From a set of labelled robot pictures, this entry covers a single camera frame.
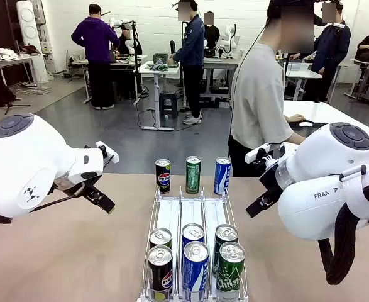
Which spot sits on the blue Pocari Sweat can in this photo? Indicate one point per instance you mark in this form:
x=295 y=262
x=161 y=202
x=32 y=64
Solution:
x=193 y=232
x=222 y=177
x=195 y=273

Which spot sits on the person in blue jacket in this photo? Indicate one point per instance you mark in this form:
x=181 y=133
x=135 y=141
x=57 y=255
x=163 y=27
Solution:
x=192 y=41

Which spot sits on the person in black t-shirt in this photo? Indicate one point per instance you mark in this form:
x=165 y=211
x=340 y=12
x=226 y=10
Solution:
x=212 y=34

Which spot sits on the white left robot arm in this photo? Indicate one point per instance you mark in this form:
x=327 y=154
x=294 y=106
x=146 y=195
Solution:
x=30 y=163

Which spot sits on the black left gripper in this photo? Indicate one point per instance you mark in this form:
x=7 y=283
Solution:
x=91 y=185

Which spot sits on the dark plastic basket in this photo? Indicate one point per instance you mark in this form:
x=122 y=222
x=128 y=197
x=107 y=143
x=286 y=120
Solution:
x=160 y=58

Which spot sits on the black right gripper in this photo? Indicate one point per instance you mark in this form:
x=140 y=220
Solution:
x=270 y=177

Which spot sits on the person in beige t-shirt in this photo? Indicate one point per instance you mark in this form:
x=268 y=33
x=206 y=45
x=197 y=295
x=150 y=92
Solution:
x=256 y=94

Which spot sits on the person in navy coat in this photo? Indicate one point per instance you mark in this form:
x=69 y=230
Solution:
x=332 y=47

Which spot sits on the black microphone stand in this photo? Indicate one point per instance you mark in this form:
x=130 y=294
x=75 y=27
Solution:
x=136 y=63

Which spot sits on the white cloth pile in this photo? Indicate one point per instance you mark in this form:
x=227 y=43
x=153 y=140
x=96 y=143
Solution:
x=6 y=54

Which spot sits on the seated person with headset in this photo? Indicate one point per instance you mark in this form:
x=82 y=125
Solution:
x=129 y=44

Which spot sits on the large white table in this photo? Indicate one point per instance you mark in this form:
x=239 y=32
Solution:
x=344 y=110

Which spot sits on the person in purple hoodie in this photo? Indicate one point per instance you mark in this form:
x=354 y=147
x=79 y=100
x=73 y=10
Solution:
x=94 y=37

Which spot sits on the black Pepsi can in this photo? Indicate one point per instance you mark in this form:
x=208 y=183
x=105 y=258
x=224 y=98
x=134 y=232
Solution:
x=163 y=177
x=159 y=277
x=160 y=236

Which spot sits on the t-shirt person's left hand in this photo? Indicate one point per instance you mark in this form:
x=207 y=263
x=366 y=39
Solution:
x=295 y=118

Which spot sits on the white narrow table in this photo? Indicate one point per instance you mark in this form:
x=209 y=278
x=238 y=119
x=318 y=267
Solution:
x=300 y=75

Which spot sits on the black mouse pad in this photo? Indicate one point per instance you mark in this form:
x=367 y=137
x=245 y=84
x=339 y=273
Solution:
x=319 y=125

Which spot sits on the grey table with clutter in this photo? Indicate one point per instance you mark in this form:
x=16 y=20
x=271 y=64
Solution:
x=14 y=61

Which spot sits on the grey-blue cloth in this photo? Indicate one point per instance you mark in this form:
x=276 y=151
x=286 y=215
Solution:
x=157 y=66

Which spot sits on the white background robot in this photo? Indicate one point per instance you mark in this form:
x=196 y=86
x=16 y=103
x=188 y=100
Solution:
x=229 y=37

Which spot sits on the white standing air conditioner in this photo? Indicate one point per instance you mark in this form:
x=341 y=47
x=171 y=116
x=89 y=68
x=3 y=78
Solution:
x=30 y=31

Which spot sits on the white background table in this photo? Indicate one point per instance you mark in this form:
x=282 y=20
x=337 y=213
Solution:
x=222 y=63

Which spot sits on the wall electrical box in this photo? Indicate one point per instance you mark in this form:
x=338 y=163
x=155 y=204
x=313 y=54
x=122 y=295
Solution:
x=46 y=47

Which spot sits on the black stool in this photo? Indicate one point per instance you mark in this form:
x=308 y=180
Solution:
x=168 y=104

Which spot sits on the dark red cloth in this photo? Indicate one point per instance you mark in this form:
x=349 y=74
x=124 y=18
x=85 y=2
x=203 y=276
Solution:
x=30 y=49

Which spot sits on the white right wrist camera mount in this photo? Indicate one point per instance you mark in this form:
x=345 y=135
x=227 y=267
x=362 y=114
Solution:
x=253 y=154

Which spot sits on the grey table frames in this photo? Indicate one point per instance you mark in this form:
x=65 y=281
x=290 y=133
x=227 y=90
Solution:
x=365 y=81

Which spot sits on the t-shirt person's right forearm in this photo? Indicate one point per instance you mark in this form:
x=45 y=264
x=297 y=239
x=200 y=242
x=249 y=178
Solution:
x=297 y=138

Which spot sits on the white height-adjustable desk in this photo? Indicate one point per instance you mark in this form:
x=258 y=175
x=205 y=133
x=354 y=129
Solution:
x=145 y=67

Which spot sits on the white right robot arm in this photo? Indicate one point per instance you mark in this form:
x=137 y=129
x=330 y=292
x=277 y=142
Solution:
x=322 y=163

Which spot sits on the white computer mouse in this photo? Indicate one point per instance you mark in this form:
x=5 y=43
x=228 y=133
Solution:
x=305 y=124

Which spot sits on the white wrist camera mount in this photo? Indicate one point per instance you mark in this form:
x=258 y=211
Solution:
x=253 y=154
x=112 y=154

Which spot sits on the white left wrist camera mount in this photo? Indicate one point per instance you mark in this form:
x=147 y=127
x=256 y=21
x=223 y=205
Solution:
x=112 y=154

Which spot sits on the green Chilsung cider can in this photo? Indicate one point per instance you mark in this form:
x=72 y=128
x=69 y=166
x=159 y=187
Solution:
x=225 y=234
x=193 y=176
x=229 y=277

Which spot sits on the brown work table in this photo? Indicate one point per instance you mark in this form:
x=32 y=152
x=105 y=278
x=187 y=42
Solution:
x=124 y=64

